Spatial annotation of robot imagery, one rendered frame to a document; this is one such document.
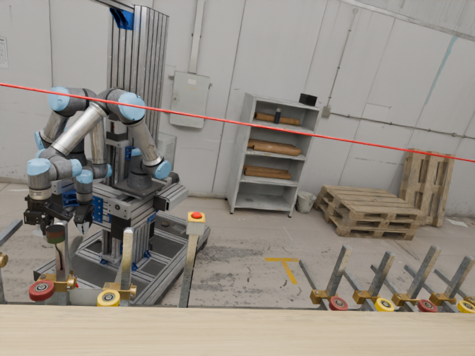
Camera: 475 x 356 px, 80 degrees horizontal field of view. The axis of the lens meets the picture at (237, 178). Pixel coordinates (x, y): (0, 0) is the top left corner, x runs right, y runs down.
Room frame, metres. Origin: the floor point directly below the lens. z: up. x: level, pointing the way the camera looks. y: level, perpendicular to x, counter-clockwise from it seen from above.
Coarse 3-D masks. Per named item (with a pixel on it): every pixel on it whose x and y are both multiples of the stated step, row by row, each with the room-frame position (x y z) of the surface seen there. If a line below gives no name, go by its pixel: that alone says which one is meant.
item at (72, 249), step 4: (76, 236) 1.22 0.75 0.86; (80, 236) 1.22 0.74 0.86; (76, 240) 1.18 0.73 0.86; (80, 240) 1.19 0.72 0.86; (72, 244) 1.15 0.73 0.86; (76, 244) 1.15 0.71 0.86; (72, 248) 1.12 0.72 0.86; (76, 248) 1.14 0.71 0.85; (72, 252) 1.09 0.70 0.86; (72, 256) 1.09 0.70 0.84; (44, 300) 0.81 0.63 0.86; (36, 304) 0.80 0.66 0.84; (40, 304) 0.80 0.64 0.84; (44, 304) 0.81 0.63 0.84
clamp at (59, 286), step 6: (48, 276) 0.91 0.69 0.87; (54, 276) 0.92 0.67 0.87; (54, 282) 0.89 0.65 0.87; (60, 282) 0.90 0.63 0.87; (66, 282) 0.90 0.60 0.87; (72, 282) 0.91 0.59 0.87; (54, 288) 0.89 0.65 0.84; (60, 288) 0.89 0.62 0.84; (66, 288) 0.89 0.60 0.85; (72, 288) 0.91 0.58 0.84
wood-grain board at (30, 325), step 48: (0, 336) 0.61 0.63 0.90; (48, 336) 0.64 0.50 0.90; (96, 336) 0.68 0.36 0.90; (144, 336) 0.71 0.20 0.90; (192, 336) 0.75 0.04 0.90; (240, 336) 0.79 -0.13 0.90; (288, 336) 0.83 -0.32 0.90; (336, 336) 0.88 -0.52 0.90; (384, 336) 0.93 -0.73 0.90; (432, 336) 0.98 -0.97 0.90
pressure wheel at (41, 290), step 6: (36, 282) 0.84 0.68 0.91; (42, 282) 0.84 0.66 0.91; (48, 282) 0.85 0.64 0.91; (30, 288) 0.80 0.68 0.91; (36, 288) 0.81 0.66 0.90; (42, 288) 0.82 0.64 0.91; (48, 288) 0.82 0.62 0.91; (30, 294) 0.78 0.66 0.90; (36, 294) 0.79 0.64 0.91; (42, 294) 0.79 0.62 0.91; (48, 294) 0.81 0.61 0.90; (36, 300) 0.78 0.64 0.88; (42, 300) 0.79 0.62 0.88
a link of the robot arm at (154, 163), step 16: (112, 96) 1.30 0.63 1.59; (128, 96) 1.28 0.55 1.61; (112, 112) 1.34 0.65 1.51; (128, 112) 1.26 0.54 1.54; (144, 112) 1.33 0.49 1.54; (128, 128) 1.36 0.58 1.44; (144, 128) 1.37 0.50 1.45; (144, 144) 1.39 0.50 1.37; (144, 160) 1.46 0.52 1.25; (160, 160) 1.47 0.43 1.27; (160, 176) 1.47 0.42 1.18
